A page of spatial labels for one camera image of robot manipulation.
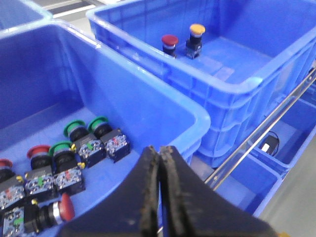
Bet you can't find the blue plastic crate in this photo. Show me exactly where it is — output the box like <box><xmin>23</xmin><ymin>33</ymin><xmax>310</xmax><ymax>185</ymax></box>
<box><xmin>0</xmin><ymin>21</ymin><xmax>210</xmax><ymax>219</ymax></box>
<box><xmin>86</xmin><ymin>0</ymin><xmax>316</xmax><ymax>167</ymax></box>

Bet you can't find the right blue plastic crate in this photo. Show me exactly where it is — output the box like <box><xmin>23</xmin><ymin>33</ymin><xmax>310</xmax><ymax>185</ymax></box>
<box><xmin>86</xmin><ymin>0</ymin><xmax>316</xmax><ymax>167</ymax></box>

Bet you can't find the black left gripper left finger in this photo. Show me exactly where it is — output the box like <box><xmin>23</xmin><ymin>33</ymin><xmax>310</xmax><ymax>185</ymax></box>
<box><xmin>59</xmin><ymin>146</ymin><xmax>159</xmax><ymax>237</ymax></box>

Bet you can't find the left blue plastic crate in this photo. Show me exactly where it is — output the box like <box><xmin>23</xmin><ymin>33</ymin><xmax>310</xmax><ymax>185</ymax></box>
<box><xmin>0</xmin><ymin>21</ymin><xmax>210</xmax><ymax>219</ymax></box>

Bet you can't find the yellow mushroom push button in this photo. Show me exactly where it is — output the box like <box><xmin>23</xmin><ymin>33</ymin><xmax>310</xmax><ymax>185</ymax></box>
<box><xmin>186</xmin><ymin>23</ymin><xmax>205</xmax><ymax>59</ymax></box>

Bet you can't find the steel rack front rail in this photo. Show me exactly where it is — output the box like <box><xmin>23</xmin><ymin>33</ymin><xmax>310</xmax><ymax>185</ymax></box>
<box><xmin>203</xmin><ymin>68</ymin><xmax>316</xmax><ymax>191</ymax></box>

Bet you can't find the green push button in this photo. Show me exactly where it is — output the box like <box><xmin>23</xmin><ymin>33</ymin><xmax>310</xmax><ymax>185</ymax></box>
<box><xmin>48</xmin><ymin>141</ymin><xmax>85</xmax><ymax>196</ymax></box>
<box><xmin>64</xmin><ymin>119</ymin><xmax>106</xmax><ymax>168</ymax></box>
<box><xmin>88</xmin><ymin>116</ymin><xmax>131</xmax><ymax>163</ymax></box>

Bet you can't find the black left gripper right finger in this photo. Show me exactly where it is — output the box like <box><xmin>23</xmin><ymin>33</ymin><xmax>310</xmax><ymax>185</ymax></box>
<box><xmin>159</xmin><ymin>146</ymin><xmax>278</xmax><ymax>237</ymax></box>

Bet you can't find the red mushroom push button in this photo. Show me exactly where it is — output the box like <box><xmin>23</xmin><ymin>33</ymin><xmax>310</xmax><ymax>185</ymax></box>
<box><xmin>161</xmin><ymin>34</ymin><xmax>179</xmax><ymax>58</ymax></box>

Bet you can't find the lower shelf blue crate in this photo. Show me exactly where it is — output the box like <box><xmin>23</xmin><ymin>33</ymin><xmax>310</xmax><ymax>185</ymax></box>
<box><xmin>216</xmin><ymin>83</ymin><xmax>316</xmax><ymax>216</ymax></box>

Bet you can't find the lying red push button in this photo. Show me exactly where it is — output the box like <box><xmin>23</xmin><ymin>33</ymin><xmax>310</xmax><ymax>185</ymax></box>
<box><xmin>2</xmin><ymin>193</ymin><xmax>75</xmax><ymax>237</ymax></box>

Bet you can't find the rear left blue crate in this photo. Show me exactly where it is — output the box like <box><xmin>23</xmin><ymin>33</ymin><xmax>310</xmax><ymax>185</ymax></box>
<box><xmin>0</xmin><ymin>0</ymin><xmax>53</xmax><ymax>35</ymax></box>

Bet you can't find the red push button at edge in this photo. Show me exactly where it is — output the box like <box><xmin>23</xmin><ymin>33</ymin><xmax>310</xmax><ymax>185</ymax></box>
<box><xmin>0</xmin><ymin>158</ymin><xmax>25</xmax><ymax>212</ymax></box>

